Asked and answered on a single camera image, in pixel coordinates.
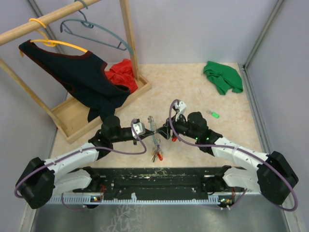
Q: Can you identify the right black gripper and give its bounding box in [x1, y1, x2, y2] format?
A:
[156, 112, 199, 140]

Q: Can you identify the large keyring with blue handle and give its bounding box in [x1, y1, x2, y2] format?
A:
[147, 115, 161, 148]

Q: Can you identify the bunch of tagged keys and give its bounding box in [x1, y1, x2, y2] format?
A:
[151, 146, 163, 163]

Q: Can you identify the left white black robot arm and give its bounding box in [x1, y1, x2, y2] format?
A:
[14, 116, 155, 209]

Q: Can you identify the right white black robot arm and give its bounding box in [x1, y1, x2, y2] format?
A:
[157, 112, 299, 205]

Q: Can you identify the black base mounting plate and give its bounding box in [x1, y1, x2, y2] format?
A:
[74, 166, 232, 201]

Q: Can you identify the green tagged key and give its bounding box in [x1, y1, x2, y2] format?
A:
[206, 110, 220, 118]

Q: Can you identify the red crumpled cloth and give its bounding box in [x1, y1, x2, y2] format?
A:
[105, 59, 138, 94]

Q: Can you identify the green crumpled cloth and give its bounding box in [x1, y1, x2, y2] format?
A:
[203, 61, 243, 95]

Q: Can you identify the dark navy tank top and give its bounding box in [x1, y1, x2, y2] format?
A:
[19, 41, 130, 122]

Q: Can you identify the grey-blue plastic hanger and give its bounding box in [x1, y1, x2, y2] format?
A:
[59, 0, 135, 55]

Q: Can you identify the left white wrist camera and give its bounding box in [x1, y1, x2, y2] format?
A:
[131, 119, 146, 139]

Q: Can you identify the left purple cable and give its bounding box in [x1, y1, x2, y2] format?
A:
[14, 118, 147, 212]

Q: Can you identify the purple cable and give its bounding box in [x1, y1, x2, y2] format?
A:
[168, 99, 299, 212]
[14, 118, 147, 212]

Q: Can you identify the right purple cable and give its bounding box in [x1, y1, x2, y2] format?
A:
[168, 99, 299, 212]

